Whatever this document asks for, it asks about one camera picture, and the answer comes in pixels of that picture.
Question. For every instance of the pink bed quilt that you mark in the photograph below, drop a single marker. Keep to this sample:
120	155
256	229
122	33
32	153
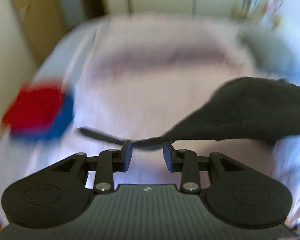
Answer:
120	88

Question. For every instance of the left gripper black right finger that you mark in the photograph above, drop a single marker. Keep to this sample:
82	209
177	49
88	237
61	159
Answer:
231	191

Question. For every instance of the blue folded garment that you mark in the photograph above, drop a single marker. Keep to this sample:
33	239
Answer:
52	131

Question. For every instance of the black garment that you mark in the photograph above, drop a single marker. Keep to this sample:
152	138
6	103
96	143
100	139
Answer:
243	108

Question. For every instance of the lavender blanket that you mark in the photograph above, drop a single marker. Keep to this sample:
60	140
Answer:
165	55

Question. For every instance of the red folded garment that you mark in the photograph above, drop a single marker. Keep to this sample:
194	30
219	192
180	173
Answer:
36	106

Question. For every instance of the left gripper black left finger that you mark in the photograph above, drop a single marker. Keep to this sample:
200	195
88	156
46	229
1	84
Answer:
61	192

